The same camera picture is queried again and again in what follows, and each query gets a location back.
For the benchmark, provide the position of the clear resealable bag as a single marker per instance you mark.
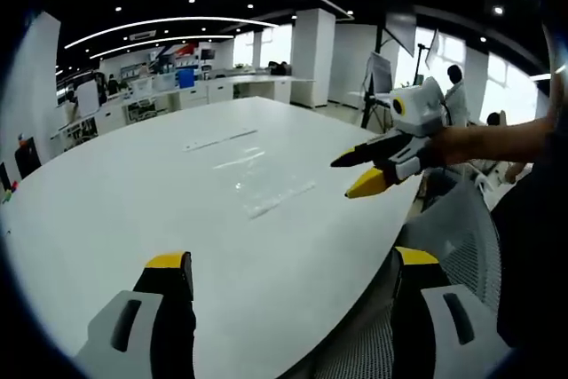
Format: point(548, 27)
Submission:
point(266, 183)

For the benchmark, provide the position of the person's dark clothing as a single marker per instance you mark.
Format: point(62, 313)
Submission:
point(537, 241)

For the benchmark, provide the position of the black office chair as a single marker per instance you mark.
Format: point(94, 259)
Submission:
point(27, 157)

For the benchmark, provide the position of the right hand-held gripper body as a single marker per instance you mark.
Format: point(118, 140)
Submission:
point(419, 108)

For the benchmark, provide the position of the white square pillar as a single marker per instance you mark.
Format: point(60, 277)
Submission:
point(313, 57)

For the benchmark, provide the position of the person's right hand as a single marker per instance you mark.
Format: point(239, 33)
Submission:
point(448, 146)

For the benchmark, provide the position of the blue storage box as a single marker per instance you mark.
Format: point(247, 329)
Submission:
point(185, 77)

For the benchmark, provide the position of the hanging dark monitor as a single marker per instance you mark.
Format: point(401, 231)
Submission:
point(400, 28)

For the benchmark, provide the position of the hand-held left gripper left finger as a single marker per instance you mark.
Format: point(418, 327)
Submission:
point(133, 321)

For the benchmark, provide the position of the white office desk row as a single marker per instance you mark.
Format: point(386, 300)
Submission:
point(213, 90)

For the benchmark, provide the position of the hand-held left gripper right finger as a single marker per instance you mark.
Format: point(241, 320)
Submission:
point(448, 321)

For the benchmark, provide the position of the whiteboard on stand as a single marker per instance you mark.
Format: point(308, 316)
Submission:
point(381, 73)

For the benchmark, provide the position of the grey mesh office chair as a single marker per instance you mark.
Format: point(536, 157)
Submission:
point(461, 228)

